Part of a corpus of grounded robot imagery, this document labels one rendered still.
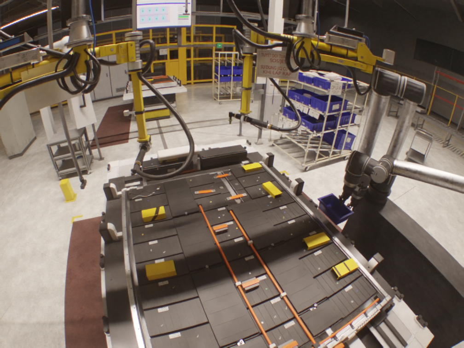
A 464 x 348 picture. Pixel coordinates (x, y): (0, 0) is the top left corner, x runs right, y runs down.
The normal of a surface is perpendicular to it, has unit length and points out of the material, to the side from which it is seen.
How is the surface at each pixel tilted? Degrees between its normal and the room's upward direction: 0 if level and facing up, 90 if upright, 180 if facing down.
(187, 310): 0
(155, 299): 0
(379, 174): 90
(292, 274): 0
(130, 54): 90
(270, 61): 90
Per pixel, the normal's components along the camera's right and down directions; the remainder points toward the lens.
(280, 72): -0.19, 0.54
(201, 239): 0.04, -0.83
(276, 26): 0.39, 0.52
